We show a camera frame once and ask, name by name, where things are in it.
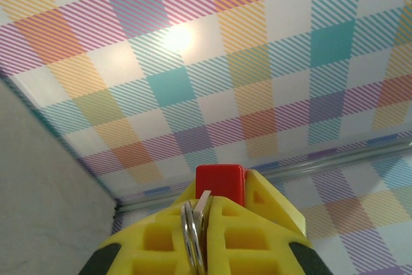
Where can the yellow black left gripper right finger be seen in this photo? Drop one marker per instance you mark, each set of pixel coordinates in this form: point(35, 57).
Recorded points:
point(257, 233)

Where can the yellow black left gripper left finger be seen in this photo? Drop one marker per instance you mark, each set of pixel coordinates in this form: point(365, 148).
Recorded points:
point(154, 233)

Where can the red padlock with steel shackle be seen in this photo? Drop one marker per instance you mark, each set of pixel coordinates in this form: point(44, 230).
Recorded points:
point(220, 180)

